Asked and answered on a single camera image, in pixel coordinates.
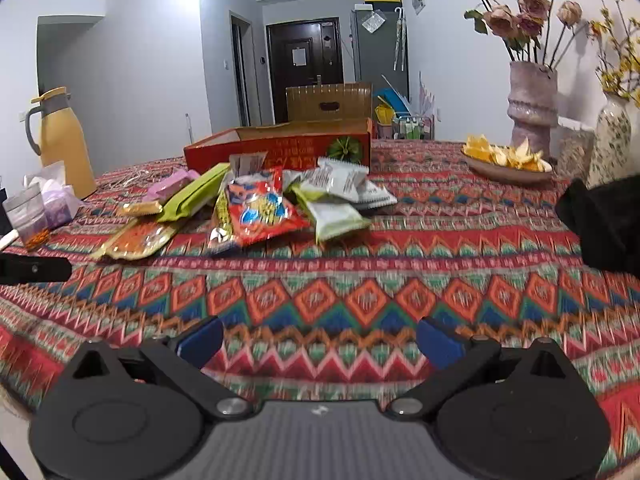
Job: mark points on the red cardboard box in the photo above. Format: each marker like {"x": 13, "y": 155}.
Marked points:
{"x": 290, "y": 144}

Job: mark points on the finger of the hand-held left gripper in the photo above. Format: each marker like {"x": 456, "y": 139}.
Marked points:
{"x": 35, "y": 269}

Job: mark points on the red blue snack bag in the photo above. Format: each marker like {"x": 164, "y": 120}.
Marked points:
{"x": 260, "y": 205}

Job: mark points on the blue plastic board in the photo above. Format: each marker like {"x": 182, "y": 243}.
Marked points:
{"x": 397, "y": 102}

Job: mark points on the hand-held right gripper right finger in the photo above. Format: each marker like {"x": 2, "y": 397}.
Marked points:
{"x": 437, "y": 342}

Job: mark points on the yellow flower branches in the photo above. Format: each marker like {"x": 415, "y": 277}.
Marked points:
{"x": 617, "y": 70}

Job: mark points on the floral white vase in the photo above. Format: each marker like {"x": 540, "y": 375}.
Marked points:
{"x": 610, "y": 140}

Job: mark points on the dark entrance door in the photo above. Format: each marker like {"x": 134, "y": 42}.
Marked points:
{"x": 320, "y": 45}

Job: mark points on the small orange biscuit packet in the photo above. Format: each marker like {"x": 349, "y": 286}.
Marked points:
{"x": 141, "y": 208}

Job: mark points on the pink snack packet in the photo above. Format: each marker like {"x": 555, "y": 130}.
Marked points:
{"x": 172, "y": 184}

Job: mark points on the yellow thermos jug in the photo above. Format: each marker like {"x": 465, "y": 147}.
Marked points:
{"x": 65, "y": 150}

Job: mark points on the clear plastic jar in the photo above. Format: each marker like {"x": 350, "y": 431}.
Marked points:
{"x": 25, "y": 215}

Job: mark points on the white paper notice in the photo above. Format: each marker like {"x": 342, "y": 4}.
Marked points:
{"x": 299, "y": 57}

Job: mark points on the white printed snack packet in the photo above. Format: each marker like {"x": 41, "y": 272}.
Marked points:
{"x": 340, "y": 177}
{"x": 376, "y": 196}

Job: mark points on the white paper roll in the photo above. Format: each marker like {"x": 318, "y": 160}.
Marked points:
{"x": 7, "y": 241}

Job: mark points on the clear plastic bag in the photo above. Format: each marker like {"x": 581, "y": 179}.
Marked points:
{"x": 372, "y": 22}

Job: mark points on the yellow bag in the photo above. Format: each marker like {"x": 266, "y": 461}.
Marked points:
{"x": 384, "y": 115}

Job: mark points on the white folded umbrella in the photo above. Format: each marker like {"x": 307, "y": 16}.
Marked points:
{"x": 399, "y": 40}

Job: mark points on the dried pink roses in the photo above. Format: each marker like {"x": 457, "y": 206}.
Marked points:
{"x": 500, "y": 20}

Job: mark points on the black cloth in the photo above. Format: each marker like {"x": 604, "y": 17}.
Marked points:
{"x": 610, "y": 225}

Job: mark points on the gold clear snack packet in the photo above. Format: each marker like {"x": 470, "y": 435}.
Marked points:
{"x": 137, "y": 240}

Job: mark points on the brown cardboard box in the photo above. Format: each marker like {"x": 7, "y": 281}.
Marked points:
{"x": 305, "y": 105}

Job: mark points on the ceramic plate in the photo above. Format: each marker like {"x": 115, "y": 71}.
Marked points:
{"x": 500, "y": 174}

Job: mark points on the green white snack packet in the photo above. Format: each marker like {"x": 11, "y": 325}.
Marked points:
{"x": 332, "y": 217}

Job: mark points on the grey interior door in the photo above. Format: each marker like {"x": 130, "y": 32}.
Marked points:
{"x": 239, "y": 75}

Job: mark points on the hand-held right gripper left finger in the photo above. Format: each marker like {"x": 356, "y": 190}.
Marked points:
{"x": 202, "y": 341}

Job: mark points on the grey refrigerator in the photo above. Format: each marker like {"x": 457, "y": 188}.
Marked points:
{"x": 375, "y": 60}

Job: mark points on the pink ceramic vase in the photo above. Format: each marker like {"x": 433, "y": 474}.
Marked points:
{"x": 532, "y": 105}

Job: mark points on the grey white snack packet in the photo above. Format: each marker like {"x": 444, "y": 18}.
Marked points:
{"x": 245, "y": 164}

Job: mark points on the white stick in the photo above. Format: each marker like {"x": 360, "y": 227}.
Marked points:
{"x": 188, "y": 127}

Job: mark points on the silver snack packet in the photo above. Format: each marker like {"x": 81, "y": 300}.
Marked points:
{"x": 295, "y": 179}

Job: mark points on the long green snack packet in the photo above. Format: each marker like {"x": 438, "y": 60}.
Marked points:
{"x": 192, "y": 194}

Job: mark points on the purple tissue plastic bag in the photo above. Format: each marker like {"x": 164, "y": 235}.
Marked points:
{"x": 57, "y": 195}

